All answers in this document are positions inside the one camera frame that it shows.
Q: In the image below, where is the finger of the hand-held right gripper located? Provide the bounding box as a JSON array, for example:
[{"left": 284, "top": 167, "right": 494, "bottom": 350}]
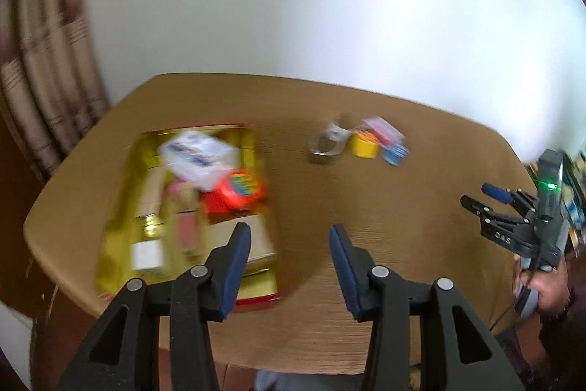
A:
[
  {"left": 481, "top": 183, "right": 540, "bottom": 214},
  {"left": 460, "top": 195, "right": 516, "bottom": 231}
]

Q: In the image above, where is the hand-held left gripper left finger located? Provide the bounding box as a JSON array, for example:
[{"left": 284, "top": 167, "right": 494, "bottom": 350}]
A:
[{"left": 55, "top": 222, "right": 252, "bottom": 391}]

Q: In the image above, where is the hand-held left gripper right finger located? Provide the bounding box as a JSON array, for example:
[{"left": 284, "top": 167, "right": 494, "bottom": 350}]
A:
[{"left": 330, "top": 224, "right": 527, "bottom": 391}]

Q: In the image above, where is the pink and white block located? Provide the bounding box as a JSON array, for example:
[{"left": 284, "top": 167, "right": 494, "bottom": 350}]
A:
[{"left": 170, "top": 180, "right": 205, "bottom": 255}]

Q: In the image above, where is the red toy with coloured buttons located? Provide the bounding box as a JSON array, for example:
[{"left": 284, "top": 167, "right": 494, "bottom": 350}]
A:
[{"left": 201, "top": 171, "right": 268, "bottom": 218}]

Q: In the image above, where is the small white and gold box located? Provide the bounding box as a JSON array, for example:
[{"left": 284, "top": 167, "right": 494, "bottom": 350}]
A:
[{"left": 129, "top": 214, "right": 166, "bottom": 273}]

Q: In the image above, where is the long light wooden block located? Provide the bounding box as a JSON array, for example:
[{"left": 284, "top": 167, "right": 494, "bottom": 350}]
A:
[{"left": 137, "top": 166, "right": 168, "bottom": 217}]

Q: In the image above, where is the clear plastic case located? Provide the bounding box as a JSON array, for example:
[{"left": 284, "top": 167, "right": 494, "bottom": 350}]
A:
[{"left": 158, "top": 131, "right": 241, "bottom": 192}]

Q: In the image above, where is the red tin box gold inside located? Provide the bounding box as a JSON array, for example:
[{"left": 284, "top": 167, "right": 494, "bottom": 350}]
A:
[{"left": 94, "top": 124, "right": 281, "bottom": 313}]

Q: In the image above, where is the person's right forearm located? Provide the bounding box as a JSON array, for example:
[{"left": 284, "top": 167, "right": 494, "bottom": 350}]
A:
[{"left": 537, "top": 311, "right": 586, "bottom": 391}]

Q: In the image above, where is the person's right hand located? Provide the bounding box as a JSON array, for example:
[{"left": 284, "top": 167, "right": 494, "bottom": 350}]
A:
[{"left": 513, "top": 254, "right": 573, "bottom": 319}]

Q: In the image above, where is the blurred colourful clutter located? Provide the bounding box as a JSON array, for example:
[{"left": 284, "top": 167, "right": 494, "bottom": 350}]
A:
[{"left": 562, "top": 148, "right": 586, "bottom": 243}]

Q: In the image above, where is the small blue patterned box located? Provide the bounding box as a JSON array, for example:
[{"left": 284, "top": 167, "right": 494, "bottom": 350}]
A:
[{"left": 382, "top": 141, "right": 410, "bottom": 167}]

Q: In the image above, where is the person's leg in grey pants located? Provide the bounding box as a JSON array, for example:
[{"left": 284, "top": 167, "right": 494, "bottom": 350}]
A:
[{"left": 254, "top": 369, "right": 369, "bottom": 391}]

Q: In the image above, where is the clear box with pink lid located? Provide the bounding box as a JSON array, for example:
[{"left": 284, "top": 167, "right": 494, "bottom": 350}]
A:
[{"left": 359, "top": 116, "right": 406, "bottom": 144}]

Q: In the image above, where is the small yellow box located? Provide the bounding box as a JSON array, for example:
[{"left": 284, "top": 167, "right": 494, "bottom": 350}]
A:
[{"left": 350, "top": 130, "right": 381, "bottom": 160}]

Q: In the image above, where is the beige curtain with leaf print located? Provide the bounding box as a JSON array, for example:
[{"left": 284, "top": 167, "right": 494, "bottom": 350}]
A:
[{"left": 0, "top": 0, "right": 111, "bottom": 183}]

